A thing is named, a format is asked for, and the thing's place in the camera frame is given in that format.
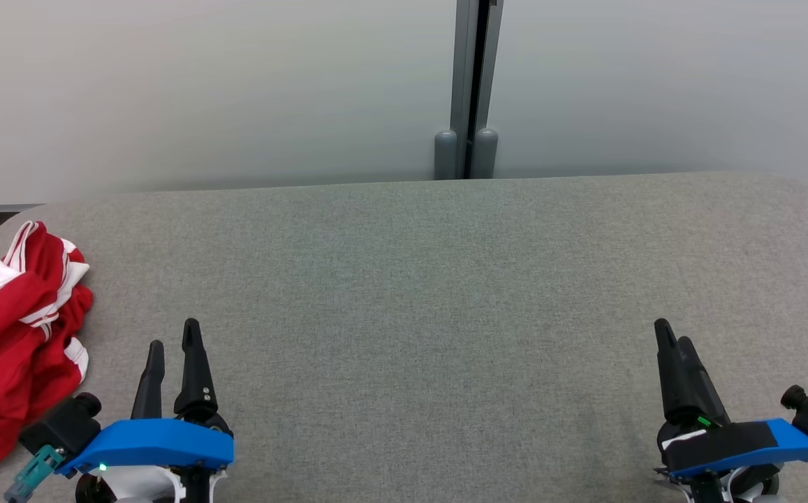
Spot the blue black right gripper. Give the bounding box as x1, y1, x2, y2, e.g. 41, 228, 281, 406
654, 319, 808, 503

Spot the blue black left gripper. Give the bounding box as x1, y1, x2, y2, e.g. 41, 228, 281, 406
54, 319, 235, 503

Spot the teal left camera connector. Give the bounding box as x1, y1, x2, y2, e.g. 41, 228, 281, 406
4, 445, 66, 502

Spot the grey cylindrical post foot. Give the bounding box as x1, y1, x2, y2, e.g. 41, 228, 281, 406
434, 129, 458, 181
472, 127, 499, 180

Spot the grey metal partition post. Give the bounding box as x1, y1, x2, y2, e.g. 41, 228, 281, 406
449, 0, 504, 180

